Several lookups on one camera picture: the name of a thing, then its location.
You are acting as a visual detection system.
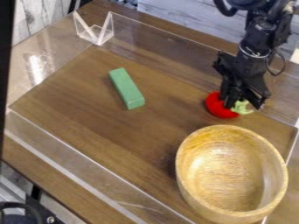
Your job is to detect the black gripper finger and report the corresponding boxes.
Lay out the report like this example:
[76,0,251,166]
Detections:
[224,86,243,109]
[219,76,232,100]

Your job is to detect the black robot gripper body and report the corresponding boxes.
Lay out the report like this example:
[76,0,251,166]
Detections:
[212,52,271,109]

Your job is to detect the red plush strawberry toy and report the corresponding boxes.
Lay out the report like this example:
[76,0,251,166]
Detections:
[204,91,253,119]

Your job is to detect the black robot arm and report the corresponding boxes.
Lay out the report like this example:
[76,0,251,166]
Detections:
[213,0,296,109]

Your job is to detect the green rectangular block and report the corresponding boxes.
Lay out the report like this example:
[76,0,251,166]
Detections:
[108,67,145,109]

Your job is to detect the wooden bowl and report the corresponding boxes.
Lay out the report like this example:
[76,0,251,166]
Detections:
[175,125,288,224]

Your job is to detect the clear acrylic tray wall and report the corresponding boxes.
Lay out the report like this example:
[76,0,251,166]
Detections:
[4,5,299,224]

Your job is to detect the clear acrylic corner bracket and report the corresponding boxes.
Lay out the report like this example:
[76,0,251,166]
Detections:
[72,12,114,46]

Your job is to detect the black vertical foreground post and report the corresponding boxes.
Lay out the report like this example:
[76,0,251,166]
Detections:
[0,0,14,160]

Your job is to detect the black cable and mount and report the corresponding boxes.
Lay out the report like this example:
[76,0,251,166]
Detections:
[0,197,66,224]

